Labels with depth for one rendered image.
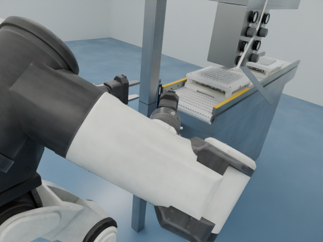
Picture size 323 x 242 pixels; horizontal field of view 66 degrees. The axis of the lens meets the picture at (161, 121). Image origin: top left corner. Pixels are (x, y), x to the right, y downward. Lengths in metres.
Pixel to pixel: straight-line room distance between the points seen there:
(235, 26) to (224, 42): 0.06
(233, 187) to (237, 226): 1.53
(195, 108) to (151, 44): 0.32
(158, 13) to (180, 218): 0.84
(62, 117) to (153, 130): 0.09
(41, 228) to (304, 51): 4.06
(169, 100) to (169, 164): 0.47
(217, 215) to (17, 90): 0.27
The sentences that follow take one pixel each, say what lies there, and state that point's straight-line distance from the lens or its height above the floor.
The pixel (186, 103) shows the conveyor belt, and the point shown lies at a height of 0.91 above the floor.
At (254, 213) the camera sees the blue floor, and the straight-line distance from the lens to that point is 1.99.
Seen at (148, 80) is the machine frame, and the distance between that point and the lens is 1.08.
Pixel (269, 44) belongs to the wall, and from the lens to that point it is 4.43.
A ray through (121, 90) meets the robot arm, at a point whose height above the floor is 1.04.
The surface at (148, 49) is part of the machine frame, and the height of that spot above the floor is 1.12.
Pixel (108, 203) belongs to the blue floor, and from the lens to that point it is 1.84.
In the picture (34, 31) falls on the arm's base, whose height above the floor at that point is 1.30.
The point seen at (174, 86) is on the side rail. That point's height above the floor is 0.93.
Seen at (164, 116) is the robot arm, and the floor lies 1.06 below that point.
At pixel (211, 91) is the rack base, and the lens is 1.20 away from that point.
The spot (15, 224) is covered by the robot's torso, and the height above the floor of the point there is 0.89.
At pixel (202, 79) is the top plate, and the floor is 0.98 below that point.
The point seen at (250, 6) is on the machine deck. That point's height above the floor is 1.32.
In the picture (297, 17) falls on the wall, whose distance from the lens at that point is 4.31.
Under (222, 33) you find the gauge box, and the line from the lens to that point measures 0.92.
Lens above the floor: 1.36
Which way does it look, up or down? 29 degrees down
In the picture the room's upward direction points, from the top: 7 degrees clockwise
